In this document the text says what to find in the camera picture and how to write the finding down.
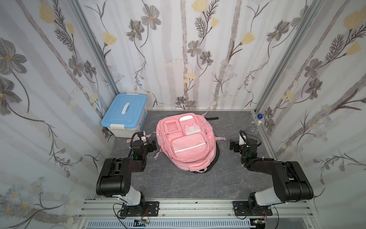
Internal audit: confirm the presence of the aluminium front rail frame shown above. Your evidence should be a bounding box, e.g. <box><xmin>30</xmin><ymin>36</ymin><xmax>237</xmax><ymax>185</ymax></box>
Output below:
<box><xmin>77</xmin><ymin>198</ymin><xmax>319</xmax><ymax>229</ymax></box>

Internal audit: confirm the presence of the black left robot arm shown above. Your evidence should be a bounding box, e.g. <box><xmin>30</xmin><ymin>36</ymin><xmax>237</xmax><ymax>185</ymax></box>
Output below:
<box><xmin>96</xmin><ymin>132</ymin><xmax>157</xmax><ymax>207</ymax></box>

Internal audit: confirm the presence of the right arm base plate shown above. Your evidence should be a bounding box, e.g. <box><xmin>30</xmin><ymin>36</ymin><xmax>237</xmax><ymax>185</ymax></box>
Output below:
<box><xmin>232</xmin><ymin>201</ymin><xmax>273</xmax><ymax>217</ymax></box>

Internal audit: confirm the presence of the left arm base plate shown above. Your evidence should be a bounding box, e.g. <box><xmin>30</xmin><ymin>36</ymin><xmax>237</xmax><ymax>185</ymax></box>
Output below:
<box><xmin>117</xmin><ymin>201</ymin><xmax>160</xmax><ymax>218</ymax></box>

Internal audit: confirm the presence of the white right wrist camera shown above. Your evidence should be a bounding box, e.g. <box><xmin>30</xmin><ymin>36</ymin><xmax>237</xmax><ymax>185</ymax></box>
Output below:
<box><xmin>238</xmin><ymin>135</ymin><xmax>246</xmax><ymax>146</ymax></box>

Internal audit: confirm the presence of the clear glass flask blue cap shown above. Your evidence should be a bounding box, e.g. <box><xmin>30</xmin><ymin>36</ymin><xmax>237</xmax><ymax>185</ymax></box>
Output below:
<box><xmin>250</xmin><ymin>110</ymin><xmax>263</xmax><ymax>134</ymax></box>

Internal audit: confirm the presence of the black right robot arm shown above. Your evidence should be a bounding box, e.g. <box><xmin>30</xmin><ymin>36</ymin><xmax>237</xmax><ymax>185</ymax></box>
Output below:
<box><xmin>230</xmin><ymin>130</ymin><xmax>314</xmax><ymax>209</ymax></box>

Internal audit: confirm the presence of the blue lidded storage box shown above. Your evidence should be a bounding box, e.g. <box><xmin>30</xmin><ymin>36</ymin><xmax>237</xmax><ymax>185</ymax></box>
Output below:
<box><xmin>101</xmin><ymin>94</ymin><xmax>147</xmax><ymax>138</ymax></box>

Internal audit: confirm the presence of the pink school backpack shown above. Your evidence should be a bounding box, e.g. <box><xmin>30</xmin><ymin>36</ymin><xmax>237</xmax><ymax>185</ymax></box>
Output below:
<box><xmin>155</xmin><ymin>113</ymin><xmax>226</xmax><ymax>173</ymax></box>

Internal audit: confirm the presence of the white slotted cable duct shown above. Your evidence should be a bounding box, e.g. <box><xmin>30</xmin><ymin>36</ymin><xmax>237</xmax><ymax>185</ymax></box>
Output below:
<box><xmin>86</xmin><ymin>219</ymin><xmax>255</xmax><ymax>229</ymax></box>

